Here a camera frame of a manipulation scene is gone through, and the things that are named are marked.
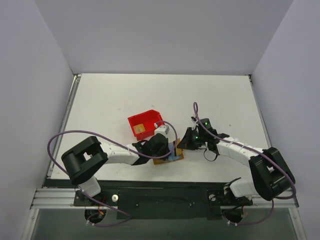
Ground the orange credit card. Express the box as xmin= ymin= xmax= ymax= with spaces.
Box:
xmin=133 ymin=123 xmax=146 ymax=134
xmin=174 ymin=138 xmax=183 ymax=156

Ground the red plastic bin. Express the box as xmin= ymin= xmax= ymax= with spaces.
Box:
xmin=127 ymin=109 xmax=163 ymax=141

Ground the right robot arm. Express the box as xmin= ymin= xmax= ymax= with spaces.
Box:
xmin=177 ymin=118 xmax=296 ymax=205

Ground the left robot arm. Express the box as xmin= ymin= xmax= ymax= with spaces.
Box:
xmin=61 ymin=133 xmax=170 ymax=206

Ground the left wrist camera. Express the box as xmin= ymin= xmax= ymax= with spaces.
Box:
xmin=154 ymin=124 xmax=170 ymax=137

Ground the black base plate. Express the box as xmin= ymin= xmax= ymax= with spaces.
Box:
xmin=74 ymin=180 xmax=253 ymax=220

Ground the aluminium frame rail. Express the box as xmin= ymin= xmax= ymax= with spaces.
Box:
xmin=31 ymin=188 xmax=299 ymax=209

